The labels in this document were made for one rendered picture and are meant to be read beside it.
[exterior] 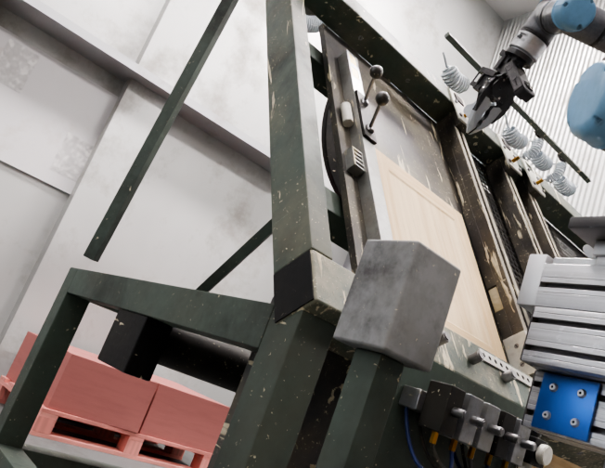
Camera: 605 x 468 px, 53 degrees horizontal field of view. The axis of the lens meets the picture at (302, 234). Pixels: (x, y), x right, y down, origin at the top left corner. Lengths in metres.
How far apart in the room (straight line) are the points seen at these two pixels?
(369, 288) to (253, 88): 4.46
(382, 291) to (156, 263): 3.95
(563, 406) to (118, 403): 3.02
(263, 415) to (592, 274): 0.58
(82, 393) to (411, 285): 2.87
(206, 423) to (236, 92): 2.69
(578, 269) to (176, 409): 3.19
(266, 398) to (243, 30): 4.58
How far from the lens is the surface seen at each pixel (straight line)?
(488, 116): 1.52
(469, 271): 1.82
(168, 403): 3.90
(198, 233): 4.97
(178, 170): 4.93
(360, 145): 1.65
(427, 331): 1.00
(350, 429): 0.97
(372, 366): 0.98
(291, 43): 1.70
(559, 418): 1.01
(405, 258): 0.97
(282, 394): 1.10
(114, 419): 3.76
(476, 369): 1.47
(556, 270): 1.05
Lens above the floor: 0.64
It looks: 14 degrees up
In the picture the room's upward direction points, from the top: 21 degrees clockwise
